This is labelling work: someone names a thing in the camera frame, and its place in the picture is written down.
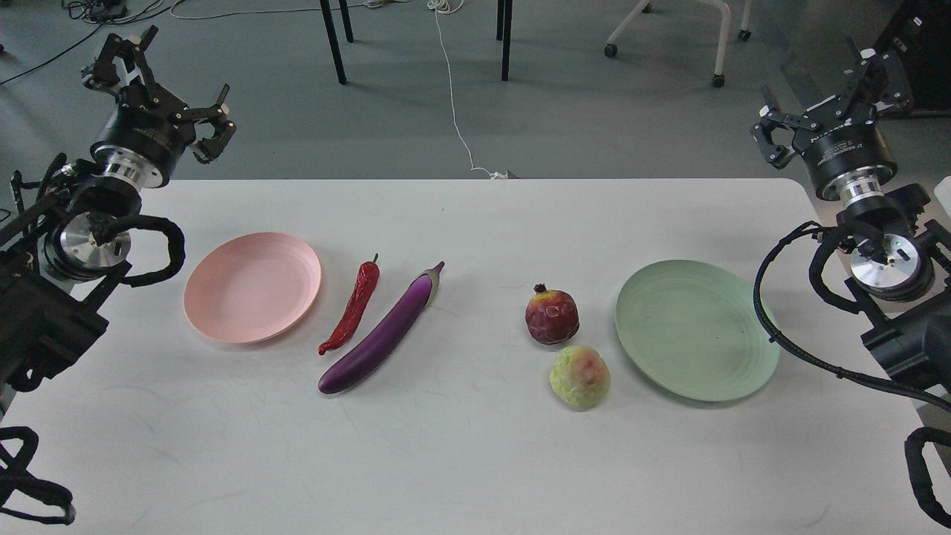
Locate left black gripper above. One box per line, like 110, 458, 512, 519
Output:
82, 26, 237, 187

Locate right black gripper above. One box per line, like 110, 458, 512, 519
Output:
750, 48, 913, 201

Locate purple eggplant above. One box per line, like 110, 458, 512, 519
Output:
318, 262, 445, 395

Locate red pomegranate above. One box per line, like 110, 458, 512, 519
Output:
525, 283, 580, 346

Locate yellow green apple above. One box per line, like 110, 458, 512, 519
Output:
549, 345, 611, 409

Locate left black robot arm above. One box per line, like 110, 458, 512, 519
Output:
1, 26, 236, 398

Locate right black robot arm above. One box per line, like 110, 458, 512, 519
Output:
750, 50, 950, 411

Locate black equipment case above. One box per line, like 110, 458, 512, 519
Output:
873, 1, 950, 116

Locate black table leg left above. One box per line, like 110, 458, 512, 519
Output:
319, 0, 354, 85

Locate black table leg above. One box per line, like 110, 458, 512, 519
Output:
496, 0, 514, 82
319, 0, 354, 85

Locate pink plate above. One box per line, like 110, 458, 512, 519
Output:
183, 233, 322, 343

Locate white rolling chair base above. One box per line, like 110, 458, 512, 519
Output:
603, 0, 753, 89

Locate green plate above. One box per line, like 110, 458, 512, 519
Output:
614, 259, 780, 403

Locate red chili pepper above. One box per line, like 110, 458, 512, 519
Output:
318, 253, 380, 355

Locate black table leg right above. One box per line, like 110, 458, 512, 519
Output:
496, 0, 514, 82

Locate black cables on floor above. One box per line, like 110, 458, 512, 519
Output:
0, 0, 179, 87

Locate white cable on floor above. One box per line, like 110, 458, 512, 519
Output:
426, 0, 518, 181

